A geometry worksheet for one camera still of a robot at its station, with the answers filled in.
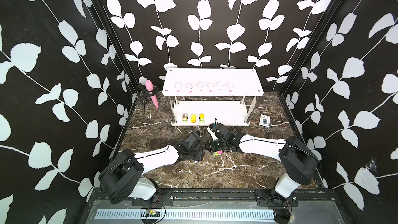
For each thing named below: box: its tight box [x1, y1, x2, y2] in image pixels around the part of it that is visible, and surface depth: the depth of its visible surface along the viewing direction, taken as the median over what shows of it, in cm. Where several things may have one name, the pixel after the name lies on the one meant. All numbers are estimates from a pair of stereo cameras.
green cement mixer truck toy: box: [199, 113, 205, 123], surface depth 97 cm
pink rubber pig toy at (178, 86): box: [174, 81, 182, 93], surface depth 74 cm
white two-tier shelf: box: [161, 67, 265, 127], surface depth 84 cm
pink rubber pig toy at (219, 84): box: [216, 80, 224, 92], surface depth 75 cm
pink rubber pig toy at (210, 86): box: [206, 81, 215, 93], surface depth 75 cm
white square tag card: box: [258, 113, 271, 128], surface depth 103 cm
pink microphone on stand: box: [138, 79, 160, 114], surface depth 97 cm
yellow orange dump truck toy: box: [190, 113, 197, 124], surface depth 97 cm
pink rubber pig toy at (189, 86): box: [185, 82, 194, 94], surface depth 74 cm
